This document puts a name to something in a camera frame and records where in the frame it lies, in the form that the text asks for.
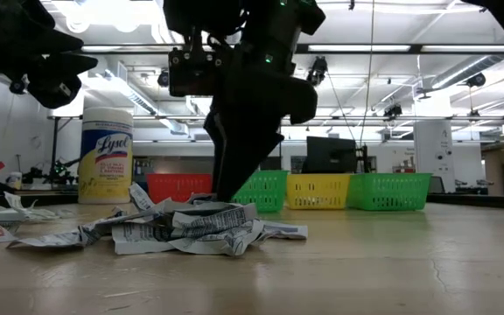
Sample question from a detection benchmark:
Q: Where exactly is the black computer monitor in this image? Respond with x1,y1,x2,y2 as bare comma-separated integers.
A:
306,136,359,174

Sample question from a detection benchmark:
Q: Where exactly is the Lysol wipes canister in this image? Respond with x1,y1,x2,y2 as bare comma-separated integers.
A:
78,107,135,206

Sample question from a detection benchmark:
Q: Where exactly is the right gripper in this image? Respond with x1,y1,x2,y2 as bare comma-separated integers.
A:
203,30,319,201

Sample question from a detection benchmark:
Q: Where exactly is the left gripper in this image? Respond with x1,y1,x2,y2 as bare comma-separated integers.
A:
0,0,99,109

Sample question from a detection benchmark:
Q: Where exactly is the black overhead camera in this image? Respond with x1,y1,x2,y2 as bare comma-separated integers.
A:
306,55,329,87

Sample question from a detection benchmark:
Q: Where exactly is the white column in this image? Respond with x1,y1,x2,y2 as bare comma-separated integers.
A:
412,120,457,193

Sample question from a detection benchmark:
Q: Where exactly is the yellow plastic basket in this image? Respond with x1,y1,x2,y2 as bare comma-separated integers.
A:
285,173,352,211

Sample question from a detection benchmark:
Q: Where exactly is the green plastic basket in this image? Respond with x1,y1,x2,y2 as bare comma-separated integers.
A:
346,172,432,213
232,170,289,207

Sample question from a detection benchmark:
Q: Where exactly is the red plastic basket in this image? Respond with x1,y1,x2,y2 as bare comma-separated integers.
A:
145,172,216,205

